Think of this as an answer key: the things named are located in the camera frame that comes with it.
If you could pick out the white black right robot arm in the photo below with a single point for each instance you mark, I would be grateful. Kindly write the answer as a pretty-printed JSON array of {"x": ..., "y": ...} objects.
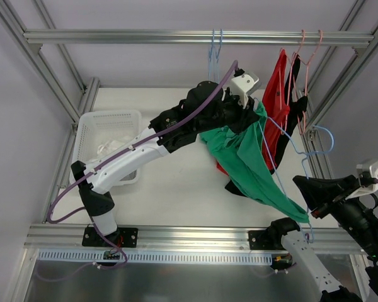
[{"x": 363, "y": 231}]

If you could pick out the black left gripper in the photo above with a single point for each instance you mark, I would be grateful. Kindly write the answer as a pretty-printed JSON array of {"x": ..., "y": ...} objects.
[{"x": 242, "y": 114}]

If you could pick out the aluminium right frame post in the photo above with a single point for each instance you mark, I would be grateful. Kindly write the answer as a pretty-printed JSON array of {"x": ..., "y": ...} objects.
[{"x": 339, "y": 69}]

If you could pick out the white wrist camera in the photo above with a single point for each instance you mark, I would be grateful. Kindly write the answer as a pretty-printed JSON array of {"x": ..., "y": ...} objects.
[
  {"x": 244, "y": 84},
  {"x": 367, "y": 179}
]

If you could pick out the white slotted cable duct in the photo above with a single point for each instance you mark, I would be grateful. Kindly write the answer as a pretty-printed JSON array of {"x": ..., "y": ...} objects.
[{"x": 158, "y": 257}]

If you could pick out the green tank top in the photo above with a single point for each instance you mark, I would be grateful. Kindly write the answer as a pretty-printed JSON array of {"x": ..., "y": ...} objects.
[{"x": 241, "y": 157}]

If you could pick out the white plastic laundry basket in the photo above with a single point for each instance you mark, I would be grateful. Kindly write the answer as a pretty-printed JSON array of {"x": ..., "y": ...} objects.
[{"x": 95, "y": 127}]

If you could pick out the red tank top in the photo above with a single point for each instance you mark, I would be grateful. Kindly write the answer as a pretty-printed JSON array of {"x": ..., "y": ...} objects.
[{"x": 274, "y": 101}]

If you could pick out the white tank top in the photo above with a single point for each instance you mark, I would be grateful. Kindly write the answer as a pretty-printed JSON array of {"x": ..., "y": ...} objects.
[{"x": 111, "y": 144}]

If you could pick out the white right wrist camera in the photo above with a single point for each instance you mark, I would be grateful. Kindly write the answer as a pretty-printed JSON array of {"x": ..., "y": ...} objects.
[{"x": 367, "y": 179}]

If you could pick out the black tank top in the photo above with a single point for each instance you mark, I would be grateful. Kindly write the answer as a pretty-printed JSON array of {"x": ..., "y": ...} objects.
[{"x": 297, "y": 108}]

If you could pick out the aluminium front rail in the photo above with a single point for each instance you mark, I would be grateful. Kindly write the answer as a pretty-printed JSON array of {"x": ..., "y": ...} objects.
[{"x": 185, "y": 238}]

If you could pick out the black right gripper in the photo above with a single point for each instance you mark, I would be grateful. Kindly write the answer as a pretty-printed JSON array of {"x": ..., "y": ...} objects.
[{"x": 329, "y": 203}]

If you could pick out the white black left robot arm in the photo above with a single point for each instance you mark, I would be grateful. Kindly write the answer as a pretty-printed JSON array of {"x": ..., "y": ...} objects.
[{"x": 206, "y": 107}]

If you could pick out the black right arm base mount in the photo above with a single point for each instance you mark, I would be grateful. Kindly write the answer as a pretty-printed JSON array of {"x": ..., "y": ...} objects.
[{"x": 270, "y": 238}]

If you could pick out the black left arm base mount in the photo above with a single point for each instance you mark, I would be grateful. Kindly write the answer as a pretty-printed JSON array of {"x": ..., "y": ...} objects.
[{"x": 124, "y": 237}]

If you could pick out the aluminium frame post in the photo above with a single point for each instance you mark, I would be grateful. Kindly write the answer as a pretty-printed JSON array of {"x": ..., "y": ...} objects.
[
  {"x": 339, "y": 69},
  {"x": 16, "y": 28}
]

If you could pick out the aluminium top hanging rail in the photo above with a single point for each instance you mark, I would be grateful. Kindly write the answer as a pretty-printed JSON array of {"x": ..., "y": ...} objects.
[{"x": 201, "y": 37}]

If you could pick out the aluminium left frame post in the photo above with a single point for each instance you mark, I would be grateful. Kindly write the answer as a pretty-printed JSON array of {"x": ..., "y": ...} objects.
[{"x": 16, "y": 28}]

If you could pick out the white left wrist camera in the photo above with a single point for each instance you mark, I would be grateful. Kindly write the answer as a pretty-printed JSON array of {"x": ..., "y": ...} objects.
[{"x": 244, "y": 84}]

